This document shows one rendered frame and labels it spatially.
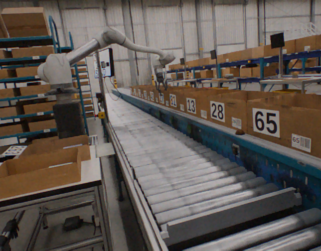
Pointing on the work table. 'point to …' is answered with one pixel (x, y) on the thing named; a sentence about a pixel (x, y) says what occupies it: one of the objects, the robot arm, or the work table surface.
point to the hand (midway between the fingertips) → (163, 92)
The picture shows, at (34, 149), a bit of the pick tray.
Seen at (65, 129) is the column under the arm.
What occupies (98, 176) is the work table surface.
